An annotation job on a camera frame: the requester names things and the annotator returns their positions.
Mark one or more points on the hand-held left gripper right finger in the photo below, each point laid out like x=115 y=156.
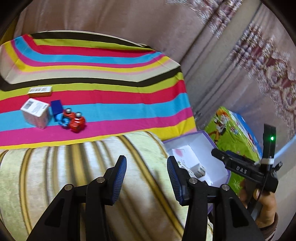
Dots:
x=174 y=183

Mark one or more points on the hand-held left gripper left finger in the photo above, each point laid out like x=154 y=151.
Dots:
x=119 y=182

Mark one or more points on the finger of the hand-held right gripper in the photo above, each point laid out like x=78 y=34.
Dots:
x=219 y=154
x=234 y=154

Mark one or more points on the white purple-edged storage box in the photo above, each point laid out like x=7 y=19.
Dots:
x=215 y=171

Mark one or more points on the person's right forearm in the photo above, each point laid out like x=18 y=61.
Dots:
x=270 y=229

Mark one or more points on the person's right hand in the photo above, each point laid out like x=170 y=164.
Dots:
x=269 y=206

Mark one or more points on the green cartoon box lid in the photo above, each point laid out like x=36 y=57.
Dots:
x=231 y=129

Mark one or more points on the white printed text box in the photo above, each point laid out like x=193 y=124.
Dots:
x=196 y=171

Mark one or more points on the white box with pink mark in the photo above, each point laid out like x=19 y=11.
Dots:
x=185 y=155

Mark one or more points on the red bottle silver cap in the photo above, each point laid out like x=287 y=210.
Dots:
x=69 y=114
x=77 y=122

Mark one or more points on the beige striped sofa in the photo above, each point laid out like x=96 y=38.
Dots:
x=46 y=176

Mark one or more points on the small blue box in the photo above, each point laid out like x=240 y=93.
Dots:
x=56 y=109

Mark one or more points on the colourful striped cloth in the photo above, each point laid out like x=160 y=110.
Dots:
x=104 y=76

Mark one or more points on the white barcode box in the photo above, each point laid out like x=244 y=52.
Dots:
x=35 y=113

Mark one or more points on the flat white orange box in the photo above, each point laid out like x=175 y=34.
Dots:
x=39 y=91

